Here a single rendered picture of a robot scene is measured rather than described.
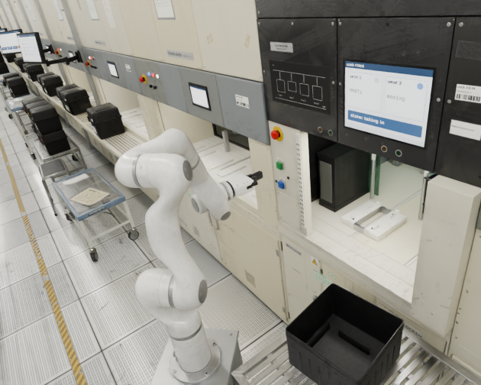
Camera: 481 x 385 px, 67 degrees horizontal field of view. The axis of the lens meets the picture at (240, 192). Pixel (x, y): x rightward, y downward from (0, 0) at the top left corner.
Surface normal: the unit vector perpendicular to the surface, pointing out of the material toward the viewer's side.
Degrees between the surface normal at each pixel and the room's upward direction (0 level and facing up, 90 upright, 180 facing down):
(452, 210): 90
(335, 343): 0
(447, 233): 90
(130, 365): 0
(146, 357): 0
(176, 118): 90
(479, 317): 90
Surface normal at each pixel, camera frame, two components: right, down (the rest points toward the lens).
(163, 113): 0.57, 0.35
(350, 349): -0.14, -0.85
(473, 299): -0.81, 0.39
